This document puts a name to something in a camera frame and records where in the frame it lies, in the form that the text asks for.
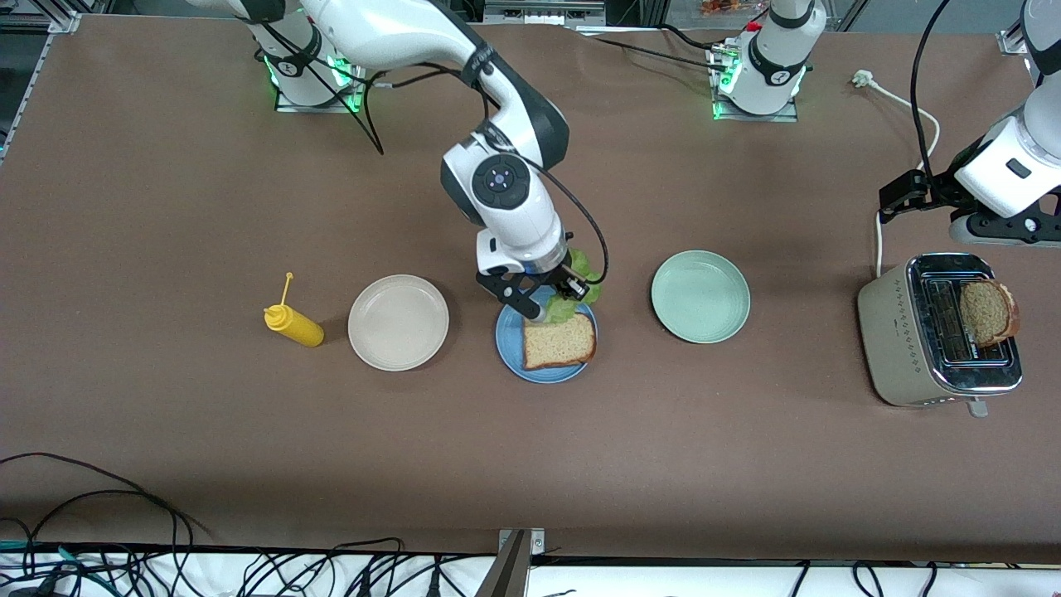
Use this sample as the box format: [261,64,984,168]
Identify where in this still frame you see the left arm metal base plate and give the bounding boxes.
[711,91,801,124]

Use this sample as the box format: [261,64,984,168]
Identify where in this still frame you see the metal table edge bracket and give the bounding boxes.
[477,528,546,597]

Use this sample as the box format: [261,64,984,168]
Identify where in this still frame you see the white toaster power cord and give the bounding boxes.
[852,70,942,279]

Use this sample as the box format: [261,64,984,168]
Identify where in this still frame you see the pale green plate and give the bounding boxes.
[651,250,752,345]

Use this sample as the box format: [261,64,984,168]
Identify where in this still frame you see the black looped cable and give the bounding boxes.
[0,452,215,544]

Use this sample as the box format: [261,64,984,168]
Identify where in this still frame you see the black cable at arm base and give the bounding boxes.
[572,25,722,71]

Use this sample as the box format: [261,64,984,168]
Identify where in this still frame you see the aluminium frame profile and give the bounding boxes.
[483,0,606,26]

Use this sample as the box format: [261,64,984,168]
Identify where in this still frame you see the blue plate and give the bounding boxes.
[495,285,598,384]

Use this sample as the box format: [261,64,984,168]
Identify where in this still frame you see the brown bread slice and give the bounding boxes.
[521,313,598,371]
[959,279,1021,348]

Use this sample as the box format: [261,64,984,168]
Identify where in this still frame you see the green lettuce leaf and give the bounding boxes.
[543,247,603,326]

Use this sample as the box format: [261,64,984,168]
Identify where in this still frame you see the yellow mustard squeeze bottle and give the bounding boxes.
[263,272,326,348]

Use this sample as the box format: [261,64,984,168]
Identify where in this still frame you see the beige plate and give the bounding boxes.
[347,274,450,372]

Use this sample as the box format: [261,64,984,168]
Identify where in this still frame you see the beige chrome two-slot toaster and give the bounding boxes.
[856,252,1025,418]

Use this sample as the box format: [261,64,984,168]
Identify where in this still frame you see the tangled black floor cables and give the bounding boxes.
[787,561,1025,597]
[0,537,473,597]

